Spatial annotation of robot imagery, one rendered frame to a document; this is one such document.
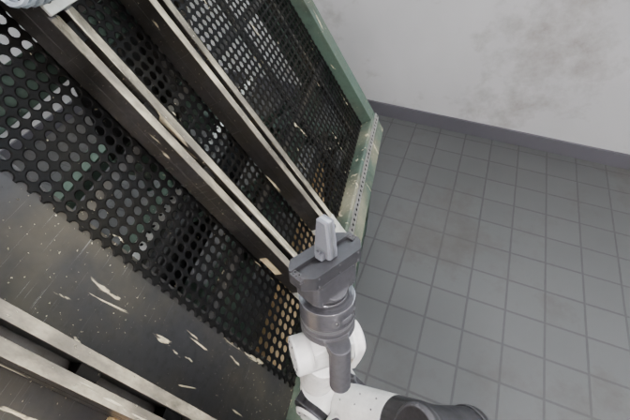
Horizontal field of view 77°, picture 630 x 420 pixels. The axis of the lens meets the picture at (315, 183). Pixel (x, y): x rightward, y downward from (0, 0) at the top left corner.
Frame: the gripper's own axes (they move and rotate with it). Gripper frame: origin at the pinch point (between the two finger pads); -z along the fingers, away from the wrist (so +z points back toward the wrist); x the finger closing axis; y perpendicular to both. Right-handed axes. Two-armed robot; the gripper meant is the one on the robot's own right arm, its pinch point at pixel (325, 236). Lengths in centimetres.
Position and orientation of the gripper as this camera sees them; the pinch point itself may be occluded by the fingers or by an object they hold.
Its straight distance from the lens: 56.2
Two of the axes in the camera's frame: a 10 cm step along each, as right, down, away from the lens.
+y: -6.8, -3.5, 6.5
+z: 0.3, 8.6, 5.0
